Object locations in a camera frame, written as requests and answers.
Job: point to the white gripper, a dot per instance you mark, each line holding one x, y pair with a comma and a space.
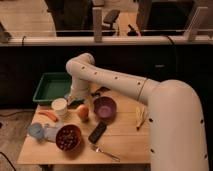
79, 90

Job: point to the orange yellow apple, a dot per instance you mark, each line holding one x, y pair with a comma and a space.
82, 112

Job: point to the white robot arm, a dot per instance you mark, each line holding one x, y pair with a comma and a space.
177, 127

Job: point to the white cup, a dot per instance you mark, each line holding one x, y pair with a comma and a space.
59, 106

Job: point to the green plastic tray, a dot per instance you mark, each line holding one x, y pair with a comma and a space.
52, 86

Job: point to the purple bowl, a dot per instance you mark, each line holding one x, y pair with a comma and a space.
105, 107

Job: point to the orange carrot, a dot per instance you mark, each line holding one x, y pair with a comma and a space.
49, 115

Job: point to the black remote control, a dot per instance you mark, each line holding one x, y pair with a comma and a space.
97, 132

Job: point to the red bowl with food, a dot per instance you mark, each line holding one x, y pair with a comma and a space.
68, 137

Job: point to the clear plastic bag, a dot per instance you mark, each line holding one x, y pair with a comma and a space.
50, 132

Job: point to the metal spoon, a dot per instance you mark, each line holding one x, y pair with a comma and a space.
99, 150

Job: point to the yellow banana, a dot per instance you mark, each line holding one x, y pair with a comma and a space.
140, 116

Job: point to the black office chair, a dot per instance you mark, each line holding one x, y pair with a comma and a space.
111, 18

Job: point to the white horizontal rail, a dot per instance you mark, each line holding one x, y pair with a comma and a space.
106, 41

